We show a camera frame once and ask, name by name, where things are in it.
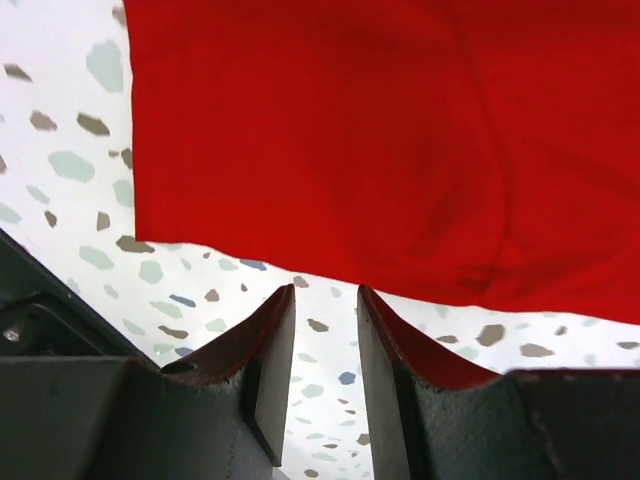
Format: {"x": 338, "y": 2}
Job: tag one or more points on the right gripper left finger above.
{"x": 72, "y": 410}

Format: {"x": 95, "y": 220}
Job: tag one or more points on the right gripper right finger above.
{"x": 435, "y": 415}

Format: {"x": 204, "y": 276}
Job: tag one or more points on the red t-shirt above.
{"x": 457, "y": 152}

